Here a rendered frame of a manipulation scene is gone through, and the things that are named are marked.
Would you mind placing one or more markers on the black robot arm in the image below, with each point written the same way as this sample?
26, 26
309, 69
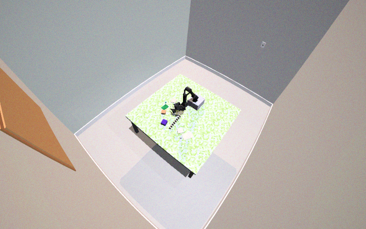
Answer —
183, 105

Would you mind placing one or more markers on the purple rectangular block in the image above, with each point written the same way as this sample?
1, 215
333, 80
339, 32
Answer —
164, 122

